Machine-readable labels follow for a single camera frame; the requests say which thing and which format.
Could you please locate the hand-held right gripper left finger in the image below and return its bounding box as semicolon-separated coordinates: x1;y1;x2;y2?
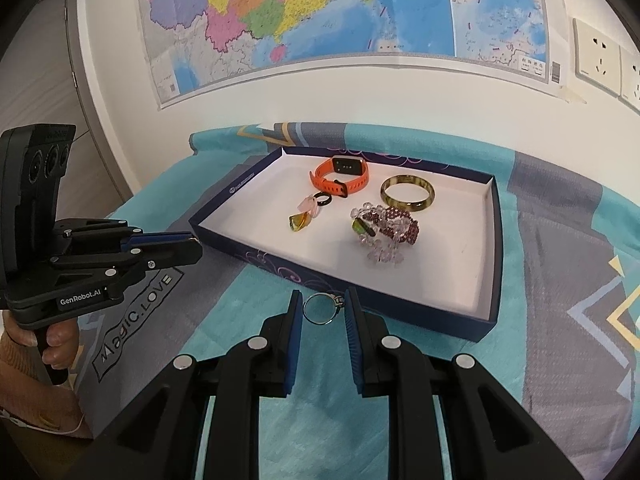
87;290;304;480

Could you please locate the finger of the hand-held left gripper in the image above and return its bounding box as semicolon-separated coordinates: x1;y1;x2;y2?
121;241;204;274
121;231;197;250

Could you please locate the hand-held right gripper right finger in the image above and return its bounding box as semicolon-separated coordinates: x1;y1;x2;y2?
344;287;566;480

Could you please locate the silver ring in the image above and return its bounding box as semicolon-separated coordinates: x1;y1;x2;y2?
303;292;346;326

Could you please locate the clear crystal bead bracelet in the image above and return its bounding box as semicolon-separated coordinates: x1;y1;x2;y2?
349;201;418;266

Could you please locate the purple beaded bracelet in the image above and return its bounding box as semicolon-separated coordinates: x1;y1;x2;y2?
357;207;421;247

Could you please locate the dark blue jewelry box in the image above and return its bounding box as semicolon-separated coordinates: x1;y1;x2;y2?
188;146;503;343

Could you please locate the person's left forearm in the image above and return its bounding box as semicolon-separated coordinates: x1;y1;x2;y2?
0;330;93;441

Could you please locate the person's left hand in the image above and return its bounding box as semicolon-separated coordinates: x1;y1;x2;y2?
2;310;82;370

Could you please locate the grey door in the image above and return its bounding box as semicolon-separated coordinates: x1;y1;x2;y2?
0;0;101;211

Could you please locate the yellow brown bangle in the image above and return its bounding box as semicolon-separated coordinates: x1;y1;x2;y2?
380;174;436;215

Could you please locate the orange smart band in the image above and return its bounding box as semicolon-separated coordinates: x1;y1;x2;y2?
308;156;372;197

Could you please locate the teal grey printed blanket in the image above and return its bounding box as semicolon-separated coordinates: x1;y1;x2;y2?
70;121;640;480

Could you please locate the wall map poster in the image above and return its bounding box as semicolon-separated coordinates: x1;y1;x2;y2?
136;0;563;111

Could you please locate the white wall socket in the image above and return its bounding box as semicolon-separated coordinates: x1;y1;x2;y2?
619;44;640;111
572;17;623;96

